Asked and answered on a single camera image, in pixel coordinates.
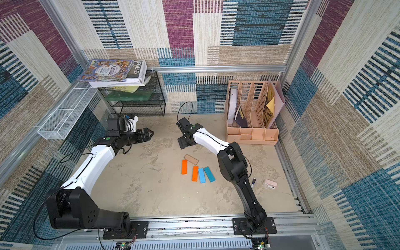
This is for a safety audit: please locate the orange block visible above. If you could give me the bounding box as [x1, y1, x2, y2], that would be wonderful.
[192, 166, 199, 182]
[181, 159, 188, 175]

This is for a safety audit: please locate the natural wood block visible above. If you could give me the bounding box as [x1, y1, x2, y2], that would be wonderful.
[184, 154, 199, 166]

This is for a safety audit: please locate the light blue block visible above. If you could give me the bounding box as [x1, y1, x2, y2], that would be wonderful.
[198, 168, 206, 183]

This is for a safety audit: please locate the teal block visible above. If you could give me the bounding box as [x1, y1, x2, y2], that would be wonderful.
[204, 167, 215, 182]

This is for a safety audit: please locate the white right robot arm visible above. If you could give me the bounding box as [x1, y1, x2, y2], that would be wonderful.
[177, 117, 277, 234]

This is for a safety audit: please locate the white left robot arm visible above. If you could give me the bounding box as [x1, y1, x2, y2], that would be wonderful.
[45, 128, 154, 239]

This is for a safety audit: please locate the green folder on shelf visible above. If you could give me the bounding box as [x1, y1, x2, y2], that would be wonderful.
[105, 91, 153, 101]

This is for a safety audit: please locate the dark notebook in organizer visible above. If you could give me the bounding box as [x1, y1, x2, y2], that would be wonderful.
[235, 106, 248, 128]

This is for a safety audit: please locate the pink desk file organizer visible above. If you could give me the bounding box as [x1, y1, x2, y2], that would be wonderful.
[226, 81, 285, 145]

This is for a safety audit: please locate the colourful illustrated book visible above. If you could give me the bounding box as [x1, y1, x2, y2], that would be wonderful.
[78, 59, 134, 82]

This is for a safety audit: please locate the yellow paper in organizer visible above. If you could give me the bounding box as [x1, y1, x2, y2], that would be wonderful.
[266, 97, 275, 116]

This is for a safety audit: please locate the pink stapler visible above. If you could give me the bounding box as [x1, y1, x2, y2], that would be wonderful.
[263, 179, 277, 189]

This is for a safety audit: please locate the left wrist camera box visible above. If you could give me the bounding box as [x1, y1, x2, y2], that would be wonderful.
[106, 116, 138, 136]

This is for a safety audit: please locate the black wire mesh shelf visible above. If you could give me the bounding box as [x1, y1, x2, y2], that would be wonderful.
[100, 70, 166, 117]

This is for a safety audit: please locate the white wire mesh basket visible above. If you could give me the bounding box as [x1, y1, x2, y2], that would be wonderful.
[38, 84, 97, 140]

